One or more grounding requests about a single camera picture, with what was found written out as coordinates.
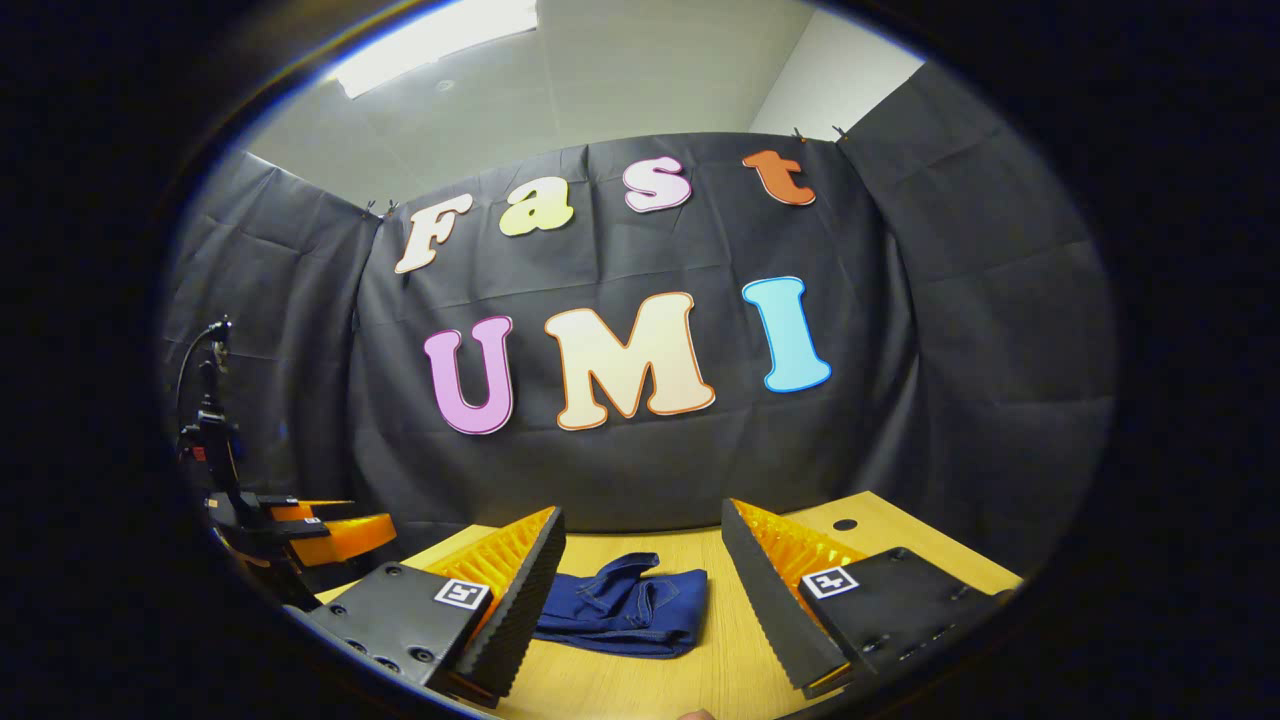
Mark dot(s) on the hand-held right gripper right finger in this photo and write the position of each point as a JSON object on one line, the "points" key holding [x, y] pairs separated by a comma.
{"points": [[770, 600]]}

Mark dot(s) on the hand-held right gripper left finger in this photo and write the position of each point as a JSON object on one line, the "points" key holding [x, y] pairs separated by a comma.
{"points": [[525, 600]]}

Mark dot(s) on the black backdrop cloth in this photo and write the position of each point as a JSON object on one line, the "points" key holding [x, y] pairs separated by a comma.
{"points": [[650, 470]]}

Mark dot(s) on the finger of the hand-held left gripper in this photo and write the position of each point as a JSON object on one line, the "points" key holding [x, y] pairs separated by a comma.
{"points": [[345, 540], [300, 510]]}

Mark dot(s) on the white ceiling light panel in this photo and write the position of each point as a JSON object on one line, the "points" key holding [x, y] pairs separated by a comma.
{"points": [[440, 45]]}

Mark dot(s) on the blue denim jeans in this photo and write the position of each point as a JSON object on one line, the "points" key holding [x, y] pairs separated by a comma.
{"points": [[630, 610]]}

